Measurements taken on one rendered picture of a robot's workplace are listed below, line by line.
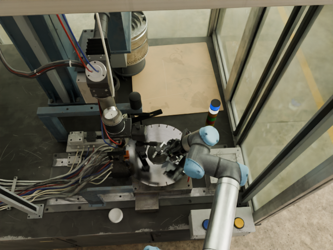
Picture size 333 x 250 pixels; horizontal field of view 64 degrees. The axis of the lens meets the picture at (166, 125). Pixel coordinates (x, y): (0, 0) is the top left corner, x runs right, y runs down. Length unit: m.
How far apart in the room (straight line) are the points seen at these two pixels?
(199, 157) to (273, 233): 1.47
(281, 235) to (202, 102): 1.21
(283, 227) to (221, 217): 1.53
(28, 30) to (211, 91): 1.08
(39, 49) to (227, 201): 1.10
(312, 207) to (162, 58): 1.65
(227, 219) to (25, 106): 1.45
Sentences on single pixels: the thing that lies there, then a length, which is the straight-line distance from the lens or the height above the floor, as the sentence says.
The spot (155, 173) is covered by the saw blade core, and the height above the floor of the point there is 0.95.
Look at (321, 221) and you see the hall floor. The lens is 2.50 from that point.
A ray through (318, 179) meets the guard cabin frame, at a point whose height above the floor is 1.44.
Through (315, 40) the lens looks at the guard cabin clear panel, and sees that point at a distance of 0.90.
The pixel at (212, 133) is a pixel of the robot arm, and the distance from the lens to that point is 0.99.
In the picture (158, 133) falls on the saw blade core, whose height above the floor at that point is 0.95.
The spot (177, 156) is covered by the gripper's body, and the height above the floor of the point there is 1.10.
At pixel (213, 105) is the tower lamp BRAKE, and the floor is 1.16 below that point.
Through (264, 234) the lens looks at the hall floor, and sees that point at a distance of 2.30.
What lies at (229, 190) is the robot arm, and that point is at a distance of 0.91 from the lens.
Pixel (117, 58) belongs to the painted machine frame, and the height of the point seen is 1.29.
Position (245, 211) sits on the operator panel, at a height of 0.90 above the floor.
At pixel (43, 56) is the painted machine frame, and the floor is 1.17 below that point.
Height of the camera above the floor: 2.16
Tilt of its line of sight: 60 degrees down
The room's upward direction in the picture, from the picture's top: straight up
